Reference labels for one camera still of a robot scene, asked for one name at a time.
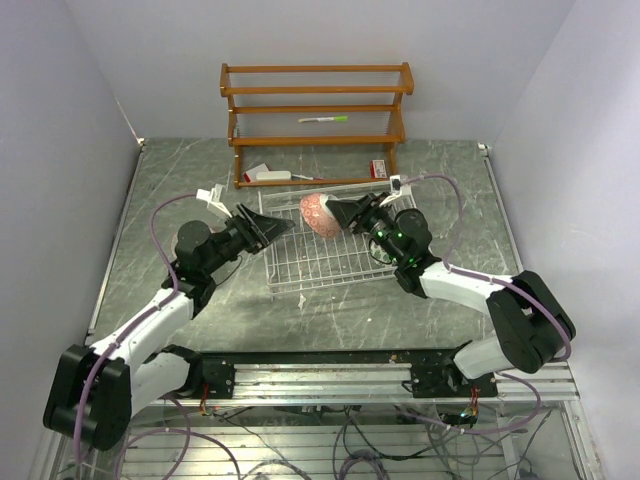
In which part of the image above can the red floral pattern bowl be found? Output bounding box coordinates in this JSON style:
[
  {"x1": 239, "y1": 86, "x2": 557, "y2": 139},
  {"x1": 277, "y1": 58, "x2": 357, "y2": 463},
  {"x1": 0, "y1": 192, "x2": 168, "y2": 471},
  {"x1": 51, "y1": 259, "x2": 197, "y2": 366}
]
[{"x1": 299, "y1": 193, "x2": 341, "y2": 238}]

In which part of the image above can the white rectangular eraser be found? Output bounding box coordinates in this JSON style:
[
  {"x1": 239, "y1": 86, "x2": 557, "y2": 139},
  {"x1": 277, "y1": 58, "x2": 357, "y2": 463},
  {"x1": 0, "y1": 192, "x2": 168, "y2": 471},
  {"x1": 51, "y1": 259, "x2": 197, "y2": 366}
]
[{"x1": 256, "y1": 171, "x2": 292, "y2": 182}]

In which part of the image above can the red white card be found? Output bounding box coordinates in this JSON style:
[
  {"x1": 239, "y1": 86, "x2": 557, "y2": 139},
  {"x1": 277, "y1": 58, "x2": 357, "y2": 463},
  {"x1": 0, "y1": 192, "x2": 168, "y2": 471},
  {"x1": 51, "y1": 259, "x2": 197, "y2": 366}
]
[{"x1": 242, "y1": 163, "x2": 270, "y2": 182}]

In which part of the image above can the white wire dish rack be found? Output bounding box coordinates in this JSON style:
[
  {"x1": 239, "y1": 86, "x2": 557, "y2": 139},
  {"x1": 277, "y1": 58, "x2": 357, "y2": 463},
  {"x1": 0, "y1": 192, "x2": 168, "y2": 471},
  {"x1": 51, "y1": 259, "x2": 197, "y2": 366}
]
[{"x1": 258, "y1": 181, "x2": 394, "y2": 296}]

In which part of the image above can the blue dotted bowl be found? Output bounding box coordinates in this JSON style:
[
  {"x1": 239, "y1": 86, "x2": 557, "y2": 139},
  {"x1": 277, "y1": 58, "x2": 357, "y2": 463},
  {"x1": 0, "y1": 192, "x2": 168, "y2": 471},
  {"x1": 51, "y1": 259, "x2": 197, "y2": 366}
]
[{"x1": 167, "y1": 232, "x2": 178, "y2": 261}]

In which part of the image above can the green capped marker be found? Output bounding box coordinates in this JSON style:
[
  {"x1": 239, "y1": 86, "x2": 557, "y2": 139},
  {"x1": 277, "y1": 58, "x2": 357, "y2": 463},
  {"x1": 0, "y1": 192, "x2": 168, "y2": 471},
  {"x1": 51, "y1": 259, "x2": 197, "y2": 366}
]
[{"x1": 298, "y1": 116, "x2": 348, "y2": 124}]

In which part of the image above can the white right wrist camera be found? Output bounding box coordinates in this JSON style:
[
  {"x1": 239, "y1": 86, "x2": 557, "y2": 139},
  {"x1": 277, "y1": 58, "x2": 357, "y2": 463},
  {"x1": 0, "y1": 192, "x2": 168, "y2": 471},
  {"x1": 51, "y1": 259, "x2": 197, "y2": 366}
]
[{"x1": 380, "y1": 174, "x2": 411, "y2": 207}]

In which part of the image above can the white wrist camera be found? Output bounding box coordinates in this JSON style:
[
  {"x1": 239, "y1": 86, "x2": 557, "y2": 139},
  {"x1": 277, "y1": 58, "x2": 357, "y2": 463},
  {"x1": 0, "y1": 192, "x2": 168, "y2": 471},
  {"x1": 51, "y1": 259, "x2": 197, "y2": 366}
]
[
  {"x1": 380, "y1": 174, "x2": 411, "y2": 207},
  {"x1": 196, "y1": 184, "x2": 232, "y2": 220}
]

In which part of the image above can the wooden shelf rack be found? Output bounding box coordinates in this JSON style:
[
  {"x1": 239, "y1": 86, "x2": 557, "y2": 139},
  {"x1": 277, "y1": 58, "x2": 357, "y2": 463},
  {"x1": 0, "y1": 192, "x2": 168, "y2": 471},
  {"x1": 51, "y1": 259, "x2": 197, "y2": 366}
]
[{"x1": 219, "y1": 62, "x2": 415, "y2": 189}]

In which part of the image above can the green leaf pattern bowl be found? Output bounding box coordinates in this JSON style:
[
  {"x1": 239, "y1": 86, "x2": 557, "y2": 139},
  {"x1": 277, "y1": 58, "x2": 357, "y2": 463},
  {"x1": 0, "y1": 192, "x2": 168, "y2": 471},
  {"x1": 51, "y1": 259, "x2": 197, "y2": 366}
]
[{"x1": 369, "y1": 239, "x2": 394, "y2": 265}]

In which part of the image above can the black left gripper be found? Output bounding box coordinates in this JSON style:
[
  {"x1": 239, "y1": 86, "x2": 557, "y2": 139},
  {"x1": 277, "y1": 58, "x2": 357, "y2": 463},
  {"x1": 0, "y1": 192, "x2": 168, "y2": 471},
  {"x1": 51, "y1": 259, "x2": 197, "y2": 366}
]
[{"x1": 202, "y1": 201, "x2": 294, "y2": 275}]

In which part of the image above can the aluminium mounting rail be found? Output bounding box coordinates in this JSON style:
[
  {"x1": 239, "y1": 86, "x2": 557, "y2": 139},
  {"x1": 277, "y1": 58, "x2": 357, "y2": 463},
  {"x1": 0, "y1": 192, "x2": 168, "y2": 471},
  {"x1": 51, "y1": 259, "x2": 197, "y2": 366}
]
[{"x1": 183, "y1": 361, "x2": 579, "y2": 406}]

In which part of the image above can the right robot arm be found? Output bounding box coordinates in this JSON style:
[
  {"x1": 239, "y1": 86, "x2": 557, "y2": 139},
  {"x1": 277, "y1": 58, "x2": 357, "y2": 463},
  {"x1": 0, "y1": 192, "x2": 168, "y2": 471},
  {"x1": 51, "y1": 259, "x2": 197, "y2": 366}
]
[{"x1": 326, "y1": 194, "x2": 576, "y2": 396}]

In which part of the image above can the red white small box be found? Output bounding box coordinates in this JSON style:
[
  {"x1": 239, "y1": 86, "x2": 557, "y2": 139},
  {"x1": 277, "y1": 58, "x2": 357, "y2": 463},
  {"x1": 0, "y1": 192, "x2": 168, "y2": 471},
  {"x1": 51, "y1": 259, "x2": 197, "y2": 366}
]
[{"x1": 369, "y1": 159, "x2": 388, "y2": 179}]

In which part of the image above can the red tipped pen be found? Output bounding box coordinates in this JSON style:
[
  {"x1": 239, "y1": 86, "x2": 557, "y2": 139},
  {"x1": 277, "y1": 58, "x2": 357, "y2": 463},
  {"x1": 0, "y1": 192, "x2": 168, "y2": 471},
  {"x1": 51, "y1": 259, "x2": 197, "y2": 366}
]
[{"x1": 291, "y1": 173, "x2": 321, "y2": 181}]

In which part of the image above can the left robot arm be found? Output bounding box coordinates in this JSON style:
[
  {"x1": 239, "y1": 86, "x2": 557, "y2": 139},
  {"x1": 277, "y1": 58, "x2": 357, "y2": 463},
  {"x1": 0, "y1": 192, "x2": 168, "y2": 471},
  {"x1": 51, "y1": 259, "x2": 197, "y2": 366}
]
[{"x1": 43, "y1": 205, "x2": 295, "y2": 451}]

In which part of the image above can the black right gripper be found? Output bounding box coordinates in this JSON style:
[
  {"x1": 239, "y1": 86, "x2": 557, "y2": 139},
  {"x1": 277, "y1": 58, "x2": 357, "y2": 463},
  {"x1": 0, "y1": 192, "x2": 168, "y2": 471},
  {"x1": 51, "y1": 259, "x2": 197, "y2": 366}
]
[{"x1": 328, "y1": 191, "x2": 406, "y2": 264}]

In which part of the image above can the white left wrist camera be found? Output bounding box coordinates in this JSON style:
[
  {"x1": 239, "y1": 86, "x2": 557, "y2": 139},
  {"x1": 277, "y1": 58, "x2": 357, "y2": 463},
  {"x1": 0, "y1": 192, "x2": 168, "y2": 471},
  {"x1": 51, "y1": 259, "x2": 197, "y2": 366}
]
[{"x1": 196, "y1": 184, "x2": 232, "y2": 220}]

